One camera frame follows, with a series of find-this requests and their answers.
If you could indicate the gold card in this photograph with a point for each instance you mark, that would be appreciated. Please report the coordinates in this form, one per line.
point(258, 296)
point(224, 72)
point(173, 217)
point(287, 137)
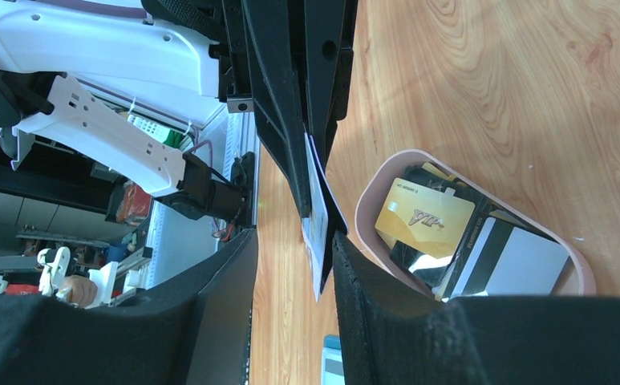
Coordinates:
point(425, 219)

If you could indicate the blue leather card holder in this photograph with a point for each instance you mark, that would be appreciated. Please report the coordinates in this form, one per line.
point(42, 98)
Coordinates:
point(332, 367)

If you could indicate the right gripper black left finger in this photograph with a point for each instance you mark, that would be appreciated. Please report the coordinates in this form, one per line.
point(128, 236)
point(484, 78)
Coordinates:
point(192, 329)

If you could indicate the pink oval tray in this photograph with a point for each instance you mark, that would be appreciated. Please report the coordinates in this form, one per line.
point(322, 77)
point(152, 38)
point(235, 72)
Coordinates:
point(580, 281)

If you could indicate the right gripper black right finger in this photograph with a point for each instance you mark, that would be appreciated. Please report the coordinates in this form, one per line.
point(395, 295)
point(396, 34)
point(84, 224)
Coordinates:
point(392, 334)

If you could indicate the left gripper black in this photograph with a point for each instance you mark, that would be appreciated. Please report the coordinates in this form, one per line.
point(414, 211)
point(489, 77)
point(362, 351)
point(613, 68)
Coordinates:
point(291, 61)

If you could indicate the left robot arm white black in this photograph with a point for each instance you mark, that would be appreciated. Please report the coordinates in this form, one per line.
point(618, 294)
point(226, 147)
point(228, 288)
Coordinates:
point(68, 67)

